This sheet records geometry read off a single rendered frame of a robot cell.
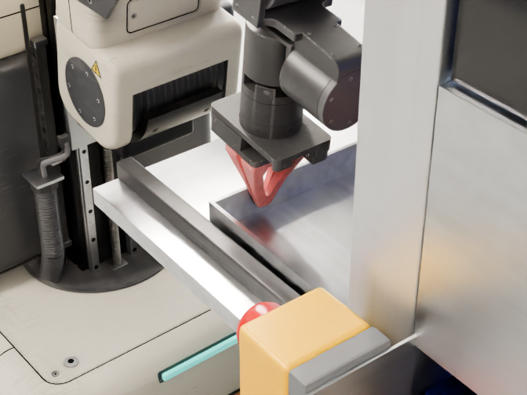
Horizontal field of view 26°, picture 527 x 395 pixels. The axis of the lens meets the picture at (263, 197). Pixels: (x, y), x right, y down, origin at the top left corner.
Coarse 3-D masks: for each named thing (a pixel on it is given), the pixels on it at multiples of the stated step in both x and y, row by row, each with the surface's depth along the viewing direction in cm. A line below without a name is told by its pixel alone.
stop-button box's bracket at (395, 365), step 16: (416, 336) 74; (384, 352) 73; (400, 352) 74; (352, 368) 72; (368, 368) 73; (384, 368) 74; (400, 368) 75; (336, 384) 71; (352, 384) 72; (368, 384) 74; (384, 384) 75; (400, 384) 76
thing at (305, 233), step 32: (352, 160) 115; (288, 192) 112; (320, 192) 113; (352, 192) 113; (224, 224) 105; (256, 224) 109; (288, 224) 109; (320, 224) 109; (256, 256) 102; (288, 256) 105; (320, 256) 105
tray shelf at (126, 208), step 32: (352, 128) 124; (192, 160) 118; (224, 160) 118; (96, 192) 114; (128, 192) 114; (192, 192) 114; (224, 192) 114; (128, 224) 110; (160, 224) 109; (160, 256) 107; (192, 256) 105; (192, 288) 103; (224, 288) 101; (224, 320) 100
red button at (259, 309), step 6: (252, 306) 79; (258, 306) 78; (264, 306) 78; (270, 306) 78; (276, 306) 79; (246, 312) 79; (252, 312) 78; (258, 312) 78; (264, 312) 78; (246, 318) 78; (252, 318) 78; (240, 324) 78
